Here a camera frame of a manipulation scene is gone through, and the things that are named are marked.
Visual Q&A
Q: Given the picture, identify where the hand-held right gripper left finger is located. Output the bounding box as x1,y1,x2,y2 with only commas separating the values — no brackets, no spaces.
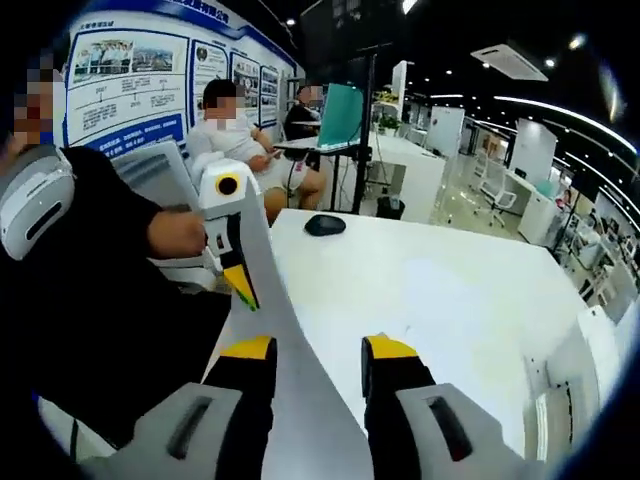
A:
82,335,279,480

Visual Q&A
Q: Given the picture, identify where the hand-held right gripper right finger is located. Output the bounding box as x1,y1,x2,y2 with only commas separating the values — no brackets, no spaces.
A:
360,333,546,480

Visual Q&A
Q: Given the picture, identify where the white printing papers stack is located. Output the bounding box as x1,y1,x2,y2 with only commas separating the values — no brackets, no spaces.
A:
238,174,375,480

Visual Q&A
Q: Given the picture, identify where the person's left hand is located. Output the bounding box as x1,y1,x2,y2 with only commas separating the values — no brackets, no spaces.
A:
161,209,209,260

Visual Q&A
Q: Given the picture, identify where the white slatted chair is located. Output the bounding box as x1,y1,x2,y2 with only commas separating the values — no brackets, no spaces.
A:
109,139,204,214

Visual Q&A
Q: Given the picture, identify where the black computer mouse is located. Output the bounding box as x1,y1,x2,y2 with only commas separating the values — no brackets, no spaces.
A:
303,213,347,238

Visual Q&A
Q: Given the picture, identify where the small stand table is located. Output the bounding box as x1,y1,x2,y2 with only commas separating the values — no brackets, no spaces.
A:
272,133,374,214

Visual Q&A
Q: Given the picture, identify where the teal panel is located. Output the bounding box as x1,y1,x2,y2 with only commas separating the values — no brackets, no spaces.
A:
317,82,365,151

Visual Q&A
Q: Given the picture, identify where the black waste bin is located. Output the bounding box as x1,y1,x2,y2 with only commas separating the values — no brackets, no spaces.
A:
375,195,406,221

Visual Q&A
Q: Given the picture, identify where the large black monitor on stand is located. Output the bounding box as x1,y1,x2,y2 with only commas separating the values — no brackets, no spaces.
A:
299,0,419,216

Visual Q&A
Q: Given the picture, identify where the white worn chest device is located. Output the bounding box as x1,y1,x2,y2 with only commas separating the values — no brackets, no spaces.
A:
0,143,77,262

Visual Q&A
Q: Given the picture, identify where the leafy potted plant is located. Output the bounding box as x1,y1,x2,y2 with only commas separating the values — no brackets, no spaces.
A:
374,89,404,136

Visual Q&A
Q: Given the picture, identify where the white counter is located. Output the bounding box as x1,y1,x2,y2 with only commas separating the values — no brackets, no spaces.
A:
369,132,447,224

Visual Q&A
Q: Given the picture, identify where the white printer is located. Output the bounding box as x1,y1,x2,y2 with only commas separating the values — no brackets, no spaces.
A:
522,304,636,461

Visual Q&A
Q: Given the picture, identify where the white office chair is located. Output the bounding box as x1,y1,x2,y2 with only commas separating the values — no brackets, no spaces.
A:
472,149,519,229

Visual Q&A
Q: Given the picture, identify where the white office desk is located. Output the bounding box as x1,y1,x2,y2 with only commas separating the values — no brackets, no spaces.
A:
517,172,561,246

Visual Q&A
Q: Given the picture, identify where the white standing board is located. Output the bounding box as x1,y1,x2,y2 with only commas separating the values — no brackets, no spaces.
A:
429,105,466,159

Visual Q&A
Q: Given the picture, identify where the curved ceiling light strip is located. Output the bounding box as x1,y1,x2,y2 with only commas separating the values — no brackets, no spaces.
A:
494,94,639,151

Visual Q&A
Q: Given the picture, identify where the ceiling air conditioner vent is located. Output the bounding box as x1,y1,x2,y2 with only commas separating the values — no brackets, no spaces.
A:
469,42,550,83

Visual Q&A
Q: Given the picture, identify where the blue white wall display board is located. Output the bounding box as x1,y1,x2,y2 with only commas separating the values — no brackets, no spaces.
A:
64,0,299,151

